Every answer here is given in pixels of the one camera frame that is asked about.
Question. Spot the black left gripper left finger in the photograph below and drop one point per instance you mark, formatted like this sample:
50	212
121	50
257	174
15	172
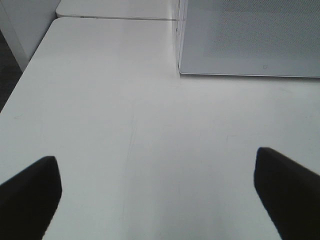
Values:
29	200

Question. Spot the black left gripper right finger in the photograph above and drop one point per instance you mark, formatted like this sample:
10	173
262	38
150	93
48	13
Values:
290	193

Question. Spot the white microwave door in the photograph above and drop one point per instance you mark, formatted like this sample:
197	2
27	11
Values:
251	38

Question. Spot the white microwave oven body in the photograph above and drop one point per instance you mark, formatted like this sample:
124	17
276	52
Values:
179	20

